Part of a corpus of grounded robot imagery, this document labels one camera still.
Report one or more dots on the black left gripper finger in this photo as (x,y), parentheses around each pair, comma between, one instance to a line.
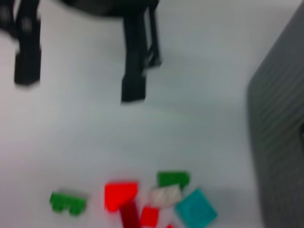
(28,47)

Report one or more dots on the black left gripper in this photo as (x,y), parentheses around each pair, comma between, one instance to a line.
(107,6)

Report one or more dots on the long dark red toy brick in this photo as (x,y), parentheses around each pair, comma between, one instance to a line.
(129,216)

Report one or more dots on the grey perforated storage basket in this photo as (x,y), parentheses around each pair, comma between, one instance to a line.
(280,118)

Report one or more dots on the dark green toy brick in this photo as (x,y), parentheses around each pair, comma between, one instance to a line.
(173,179)

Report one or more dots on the bright orange-red toy brick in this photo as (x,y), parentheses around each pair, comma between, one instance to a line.
(118,194)

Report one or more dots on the small clear toy brick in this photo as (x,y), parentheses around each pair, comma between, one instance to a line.
(165,196)

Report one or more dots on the green stepped toy brick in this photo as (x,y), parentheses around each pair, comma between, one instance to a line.
(69,203)

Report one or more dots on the small red toy brick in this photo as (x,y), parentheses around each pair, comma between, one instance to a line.
(149,217)

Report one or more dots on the teal square toy plate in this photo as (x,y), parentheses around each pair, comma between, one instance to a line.
(196,209)

